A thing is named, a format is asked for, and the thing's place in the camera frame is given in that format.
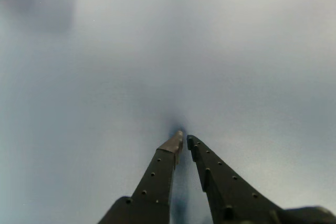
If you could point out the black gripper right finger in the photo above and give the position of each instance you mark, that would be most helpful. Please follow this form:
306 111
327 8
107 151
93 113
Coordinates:
228 197

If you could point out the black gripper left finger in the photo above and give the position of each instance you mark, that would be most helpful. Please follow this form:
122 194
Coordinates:
155 182

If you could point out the dark blue table mat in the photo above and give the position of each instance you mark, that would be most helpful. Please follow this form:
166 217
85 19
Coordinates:
157 51

